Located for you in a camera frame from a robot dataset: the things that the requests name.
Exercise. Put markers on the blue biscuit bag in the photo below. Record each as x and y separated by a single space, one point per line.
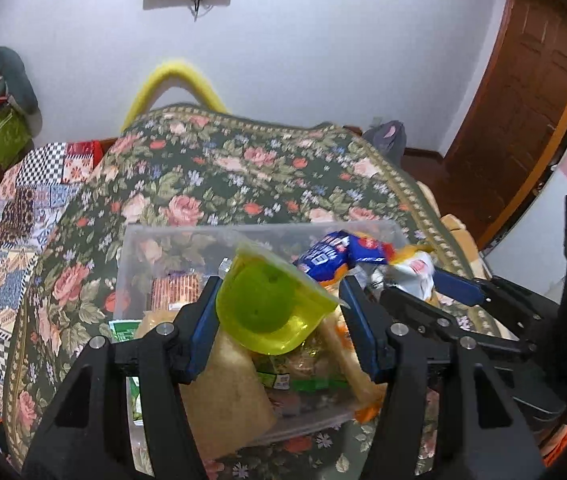
328 260

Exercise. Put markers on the brown wooden door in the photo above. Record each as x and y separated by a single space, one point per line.
517 119

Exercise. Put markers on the grey backpack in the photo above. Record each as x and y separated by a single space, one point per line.
389 139

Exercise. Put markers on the patchwork quilt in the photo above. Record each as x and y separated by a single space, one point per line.
33 196

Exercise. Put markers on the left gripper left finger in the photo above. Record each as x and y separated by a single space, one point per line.
85 433

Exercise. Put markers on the green jelly cup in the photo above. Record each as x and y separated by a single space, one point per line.
268 305

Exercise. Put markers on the clear plastic storage bin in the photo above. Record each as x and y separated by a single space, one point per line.
150 253

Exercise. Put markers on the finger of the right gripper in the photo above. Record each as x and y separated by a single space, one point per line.
417 313
519 309

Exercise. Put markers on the floral green bedspread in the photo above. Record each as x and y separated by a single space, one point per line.
185 166

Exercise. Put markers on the grey plush pillow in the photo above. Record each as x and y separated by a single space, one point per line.
15 84

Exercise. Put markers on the yellow curved headboard tube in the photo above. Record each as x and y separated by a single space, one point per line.
174 74

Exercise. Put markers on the beige wafer pack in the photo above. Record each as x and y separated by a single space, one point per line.
226 405

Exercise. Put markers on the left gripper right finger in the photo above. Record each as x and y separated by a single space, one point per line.
480 430

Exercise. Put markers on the yellow cracker pack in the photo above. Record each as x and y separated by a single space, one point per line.
369 396

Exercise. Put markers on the red white snack packet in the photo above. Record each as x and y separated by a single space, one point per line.
175 290

